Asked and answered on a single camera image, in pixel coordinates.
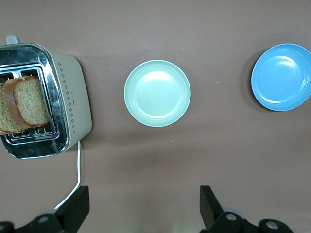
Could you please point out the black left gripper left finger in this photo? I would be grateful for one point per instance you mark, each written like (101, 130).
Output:
(73, 208)

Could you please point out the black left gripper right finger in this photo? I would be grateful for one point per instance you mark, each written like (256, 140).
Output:
(211, 211)

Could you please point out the brown bread slice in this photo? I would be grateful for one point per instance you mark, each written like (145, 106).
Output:
(31, 102)
(7, 114)

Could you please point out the blue round plate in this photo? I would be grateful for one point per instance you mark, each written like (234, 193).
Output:
(281, 77)

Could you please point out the light green round plate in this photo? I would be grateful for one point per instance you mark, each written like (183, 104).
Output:
(157, 93)

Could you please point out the beige chrome toaster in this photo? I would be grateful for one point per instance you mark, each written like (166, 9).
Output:
(73, 97)

